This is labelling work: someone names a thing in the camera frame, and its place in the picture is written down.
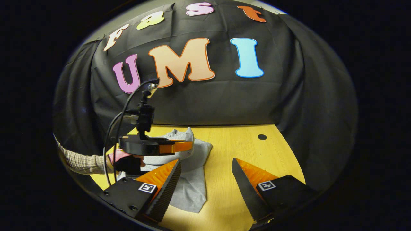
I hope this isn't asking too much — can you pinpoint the grey zip-neck sweatshirt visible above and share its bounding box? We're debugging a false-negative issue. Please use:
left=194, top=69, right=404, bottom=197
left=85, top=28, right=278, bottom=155
left=117, top=127, right=213, bottom=214

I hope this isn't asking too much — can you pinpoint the black cable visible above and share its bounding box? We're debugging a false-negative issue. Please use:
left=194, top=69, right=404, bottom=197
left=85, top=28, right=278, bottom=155
left=103, top=111, right=139, bottom=186
left=112, top=78, right=160, bottom=184

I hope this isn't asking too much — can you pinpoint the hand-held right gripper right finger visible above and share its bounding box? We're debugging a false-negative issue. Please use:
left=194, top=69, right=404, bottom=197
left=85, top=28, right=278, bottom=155
left=231, top=158, right=318, bottom=225

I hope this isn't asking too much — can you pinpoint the black backdrop cloth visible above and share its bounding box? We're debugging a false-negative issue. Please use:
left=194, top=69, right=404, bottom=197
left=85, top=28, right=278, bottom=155
left=53, top=0, right=358, bottom=193

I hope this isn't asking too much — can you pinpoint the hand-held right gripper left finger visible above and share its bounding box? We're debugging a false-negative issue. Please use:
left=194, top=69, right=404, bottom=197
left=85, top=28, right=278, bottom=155
left=102, top=159, right=182, bottom=223

